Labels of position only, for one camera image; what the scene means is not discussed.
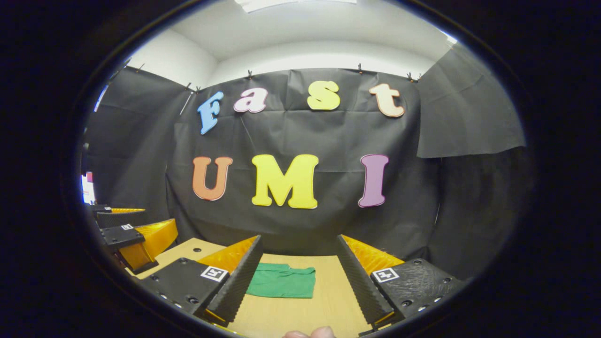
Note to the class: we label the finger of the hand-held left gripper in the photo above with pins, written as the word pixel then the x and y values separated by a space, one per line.
pixel 123 235
pixel 119 219

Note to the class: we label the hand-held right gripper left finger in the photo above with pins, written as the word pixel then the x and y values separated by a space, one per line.
pixel 237 284

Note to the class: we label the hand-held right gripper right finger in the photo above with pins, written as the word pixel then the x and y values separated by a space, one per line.
pixel 359 284

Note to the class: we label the green T-shirt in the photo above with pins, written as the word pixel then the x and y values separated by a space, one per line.
pixel 281 281

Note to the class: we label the black backdrop cloth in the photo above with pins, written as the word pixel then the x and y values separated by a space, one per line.
pixel 300 131

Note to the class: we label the row of black backdrop clips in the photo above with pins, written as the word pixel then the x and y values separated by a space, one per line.
pixel 250 73

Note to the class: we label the ceiling light panel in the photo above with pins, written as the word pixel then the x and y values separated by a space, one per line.
pixel 291 3

